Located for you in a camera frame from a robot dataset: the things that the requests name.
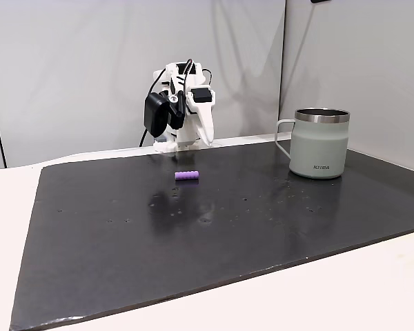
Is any grey-green steel mug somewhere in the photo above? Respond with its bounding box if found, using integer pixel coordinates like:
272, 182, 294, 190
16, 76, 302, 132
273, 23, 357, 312
275, 108, 351, 180

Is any black table mat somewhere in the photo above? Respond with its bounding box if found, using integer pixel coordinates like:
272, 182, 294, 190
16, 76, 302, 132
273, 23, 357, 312
9, 139, 414, 331

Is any black camera box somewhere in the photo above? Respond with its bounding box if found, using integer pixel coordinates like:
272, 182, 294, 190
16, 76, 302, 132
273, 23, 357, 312
144, 91, 186, 138

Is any purple ribbed pen grip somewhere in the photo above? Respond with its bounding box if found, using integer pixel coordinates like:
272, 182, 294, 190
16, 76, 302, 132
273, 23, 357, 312
174, 170, 201, 182

